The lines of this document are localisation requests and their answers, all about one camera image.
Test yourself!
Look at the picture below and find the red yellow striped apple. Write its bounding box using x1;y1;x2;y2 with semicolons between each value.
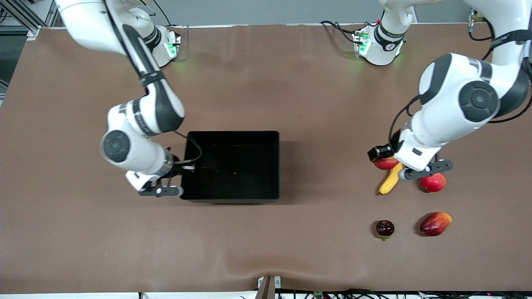
373;157;400;171

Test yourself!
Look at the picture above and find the yellow banana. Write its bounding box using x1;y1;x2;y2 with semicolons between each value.
378;162;404;196

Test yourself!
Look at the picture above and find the black plastic box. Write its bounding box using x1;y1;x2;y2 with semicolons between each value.
179;130;280;203

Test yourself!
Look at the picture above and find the plain red round fruit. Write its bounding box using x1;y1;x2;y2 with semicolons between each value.
421;172;447;193

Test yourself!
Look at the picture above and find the red orange mango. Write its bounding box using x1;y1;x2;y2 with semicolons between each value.
419;212;453;237

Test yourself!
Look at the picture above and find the dark purple mangosteen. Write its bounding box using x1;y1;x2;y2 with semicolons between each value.
376;220;395;242

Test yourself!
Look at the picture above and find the brown table cover mat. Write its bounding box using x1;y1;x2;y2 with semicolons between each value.
0;23;532;294

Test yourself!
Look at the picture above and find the black left arm base cable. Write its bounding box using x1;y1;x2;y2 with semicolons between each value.
320;20;359;44

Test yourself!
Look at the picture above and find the black arm base cable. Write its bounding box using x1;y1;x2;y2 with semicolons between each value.
153;0;176;28
320;20;359;44

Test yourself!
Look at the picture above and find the black right arm base cable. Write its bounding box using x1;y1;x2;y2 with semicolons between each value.
153;0;176;28

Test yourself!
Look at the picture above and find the metal clamp bracket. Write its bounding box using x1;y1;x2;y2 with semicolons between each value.
254;275;282;299

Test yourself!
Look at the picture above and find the aluminium profile frame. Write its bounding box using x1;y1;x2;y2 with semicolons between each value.
0;0;59;40

